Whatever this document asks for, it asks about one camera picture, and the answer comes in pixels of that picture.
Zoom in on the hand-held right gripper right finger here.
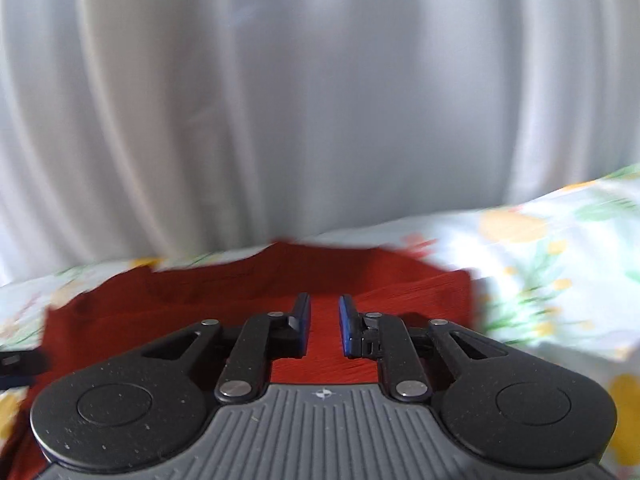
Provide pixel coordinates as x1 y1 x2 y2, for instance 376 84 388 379
338 294 501 404

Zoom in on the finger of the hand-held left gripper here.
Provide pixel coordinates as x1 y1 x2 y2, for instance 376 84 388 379
0 349 51 389

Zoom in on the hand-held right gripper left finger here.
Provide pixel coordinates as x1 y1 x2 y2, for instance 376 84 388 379
142 292 312 404

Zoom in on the red knit garment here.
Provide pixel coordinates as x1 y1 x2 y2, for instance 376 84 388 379
7 242 476 480

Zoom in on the floral bed sheet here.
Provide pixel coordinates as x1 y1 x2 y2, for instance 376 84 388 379
0 165 640 480

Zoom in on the white curtain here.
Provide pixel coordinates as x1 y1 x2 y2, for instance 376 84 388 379
0 0 640 286

